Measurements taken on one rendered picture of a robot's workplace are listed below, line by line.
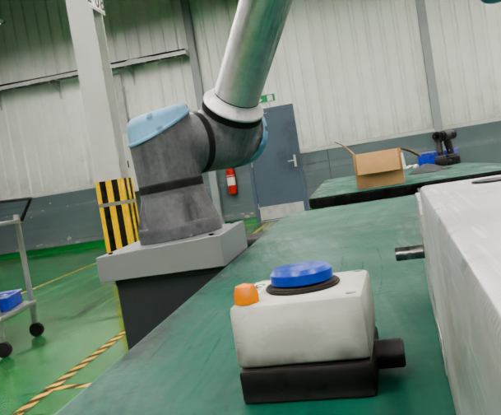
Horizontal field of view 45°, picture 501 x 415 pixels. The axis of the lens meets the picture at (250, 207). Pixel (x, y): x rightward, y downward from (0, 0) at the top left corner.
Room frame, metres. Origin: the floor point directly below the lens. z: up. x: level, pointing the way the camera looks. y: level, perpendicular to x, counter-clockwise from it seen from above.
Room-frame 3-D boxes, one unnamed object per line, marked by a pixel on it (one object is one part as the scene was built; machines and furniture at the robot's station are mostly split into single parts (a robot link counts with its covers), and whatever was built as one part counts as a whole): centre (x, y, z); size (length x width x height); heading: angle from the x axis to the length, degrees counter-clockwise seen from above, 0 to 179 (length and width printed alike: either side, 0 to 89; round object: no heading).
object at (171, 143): (1.11, 0.13, 0.99); 0.13 x 0.12 x 0.14; 129
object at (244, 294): (0.37, 0.01, 0.85); 0.02 x 0.02 x 0.01
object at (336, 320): (0.39, -0.03, 0.81); 0.10 x 0.08 x 0.06; 76
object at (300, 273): (0.39, -0.03, 0.84); 0.04 x 0.04 x 0.02
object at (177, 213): (1.10, 0.13, 0.88); 0.15 x 0.15 x 0.10
